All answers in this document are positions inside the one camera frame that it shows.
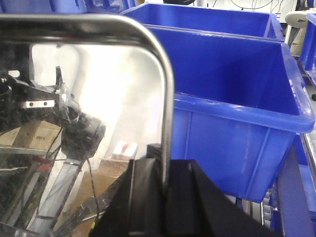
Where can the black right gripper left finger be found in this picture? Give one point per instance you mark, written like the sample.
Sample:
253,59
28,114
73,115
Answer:
137,209

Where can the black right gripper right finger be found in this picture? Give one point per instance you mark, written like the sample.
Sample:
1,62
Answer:
197,208

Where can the blue bin lower shelf right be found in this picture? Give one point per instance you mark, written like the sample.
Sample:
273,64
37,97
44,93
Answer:
238,104

